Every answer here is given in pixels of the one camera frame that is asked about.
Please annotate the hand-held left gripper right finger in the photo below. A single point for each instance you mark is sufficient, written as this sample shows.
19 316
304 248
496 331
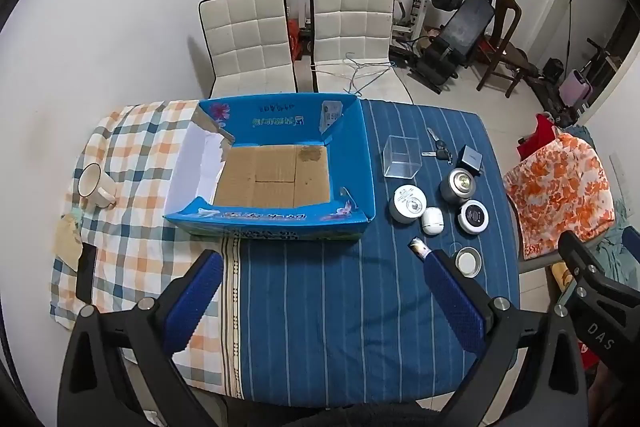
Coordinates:
450 297

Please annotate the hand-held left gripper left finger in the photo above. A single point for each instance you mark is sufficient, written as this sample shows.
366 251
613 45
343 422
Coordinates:
200 297

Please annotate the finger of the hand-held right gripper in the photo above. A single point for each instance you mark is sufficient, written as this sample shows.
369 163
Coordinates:
585 259

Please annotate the small gold tin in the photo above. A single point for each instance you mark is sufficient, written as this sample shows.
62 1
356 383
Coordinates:
468 261

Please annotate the white egg-shaped case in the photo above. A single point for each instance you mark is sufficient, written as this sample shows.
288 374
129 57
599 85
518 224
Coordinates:
432 221

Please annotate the black-lid round jar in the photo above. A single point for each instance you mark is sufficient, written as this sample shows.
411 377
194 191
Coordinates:
472 217

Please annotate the white round jar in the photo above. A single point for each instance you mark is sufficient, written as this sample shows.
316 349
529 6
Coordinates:
407 204

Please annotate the silver round tin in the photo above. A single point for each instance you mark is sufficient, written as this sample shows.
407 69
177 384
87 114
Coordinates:
457 186

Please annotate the clear plastic box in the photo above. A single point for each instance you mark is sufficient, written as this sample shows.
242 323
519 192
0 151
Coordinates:
401 157

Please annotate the blue cardboard box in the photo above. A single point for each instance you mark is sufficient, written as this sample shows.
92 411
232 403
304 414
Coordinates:
345 157

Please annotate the small patterned tube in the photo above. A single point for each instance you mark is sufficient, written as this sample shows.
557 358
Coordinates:
419 249

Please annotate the orange floral cloth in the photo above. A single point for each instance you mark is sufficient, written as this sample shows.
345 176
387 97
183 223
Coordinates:
560 192

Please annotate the checkered cloth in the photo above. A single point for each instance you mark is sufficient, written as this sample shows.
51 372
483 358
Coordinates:
135 232

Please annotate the black phone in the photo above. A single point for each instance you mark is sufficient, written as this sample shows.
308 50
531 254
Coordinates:
87 274

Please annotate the blue striped cloth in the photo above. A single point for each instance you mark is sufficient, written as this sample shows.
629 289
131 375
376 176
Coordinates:
325 307

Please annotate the red bag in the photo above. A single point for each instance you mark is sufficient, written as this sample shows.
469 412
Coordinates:
540 137

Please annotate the small dark charger box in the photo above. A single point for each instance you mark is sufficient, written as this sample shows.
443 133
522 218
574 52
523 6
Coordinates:
470 158

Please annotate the brown paper piece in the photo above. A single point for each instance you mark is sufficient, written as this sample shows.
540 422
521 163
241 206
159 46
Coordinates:
68 239

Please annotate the key bunch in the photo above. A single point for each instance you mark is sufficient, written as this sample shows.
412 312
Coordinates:
440 153

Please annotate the cream cup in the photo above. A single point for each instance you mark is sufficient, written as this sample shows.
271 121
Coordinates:
92 184

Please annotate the pink container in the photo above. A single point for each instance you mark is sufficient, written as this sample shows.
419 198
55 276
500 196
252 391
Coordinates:
576 87

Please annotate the brown wooden chair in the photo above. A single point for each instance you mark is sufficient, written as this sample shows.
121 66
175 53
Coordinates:
505 37

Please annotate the white padded chair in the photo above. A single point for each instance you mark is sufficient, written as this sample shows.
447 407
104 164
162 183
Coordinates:
250 37
350 27

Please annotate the red object behind chairs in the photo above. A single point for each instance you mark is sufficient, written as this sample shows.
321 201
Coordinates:
294 39

